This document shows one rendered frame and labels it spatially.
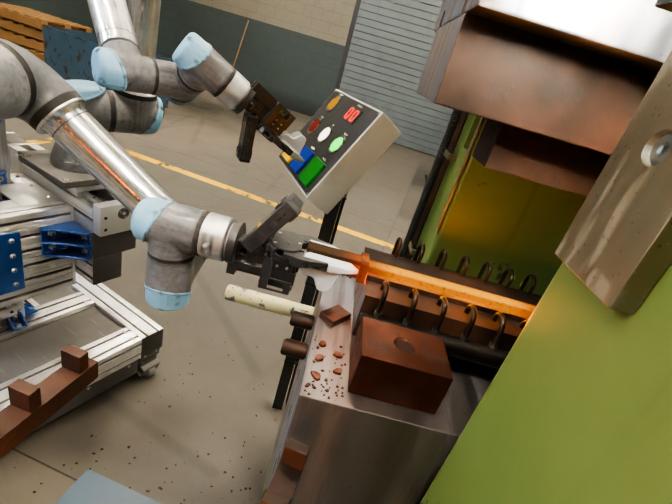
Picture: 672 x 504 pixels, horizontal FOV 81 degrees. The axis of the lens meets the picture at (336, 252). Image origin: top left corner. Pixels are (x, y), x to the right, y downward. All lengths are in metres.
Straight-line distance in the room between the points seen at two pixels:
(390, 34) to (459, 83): 8.19
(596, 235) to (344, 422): 0.36
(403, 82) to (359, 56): 1.02
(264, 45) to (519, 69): 9.03
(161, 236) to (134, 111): 0.71
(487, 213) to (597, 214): 0.49
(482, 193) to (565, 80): 0.33
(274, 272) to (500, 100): 0.40
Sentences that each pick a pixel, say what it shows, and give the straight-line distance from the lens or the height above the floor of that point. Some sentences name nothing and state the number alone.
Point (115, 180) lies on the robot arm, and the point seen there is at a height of 0.99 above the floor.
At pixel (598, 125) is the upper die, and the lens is 0.58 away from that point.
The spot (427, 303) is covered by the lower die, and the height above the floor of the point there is 0.99.
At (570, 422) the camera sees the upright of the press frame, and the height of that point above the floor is 1.09.
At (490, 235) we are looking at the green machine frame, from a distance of 0.86.
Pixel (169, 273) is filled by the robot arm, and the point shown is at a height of 0.91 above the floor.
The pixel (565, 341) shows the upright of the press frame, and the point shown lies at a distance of 0.40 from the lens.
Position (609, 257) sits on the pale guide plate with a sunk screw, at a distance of 0.35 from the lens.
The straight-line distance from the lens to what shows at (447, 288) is 0.67.
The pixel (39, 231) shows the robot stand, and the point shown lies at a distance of 1.34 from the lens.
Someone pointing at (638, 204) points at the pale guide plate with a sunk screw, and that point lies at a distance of 0.34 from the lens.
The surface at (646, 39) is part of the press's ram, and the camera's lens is 0.53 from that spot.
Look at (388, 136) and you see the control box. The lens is 1.03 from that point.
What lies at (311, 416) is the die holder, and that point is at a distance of 0.54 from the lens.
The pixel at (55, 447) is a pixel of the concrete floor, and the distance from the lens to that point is 1.64.
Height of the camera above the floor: 1.29
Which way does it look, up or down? 26 degrees down
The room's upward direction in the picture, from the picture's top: 17 degrees clockwise
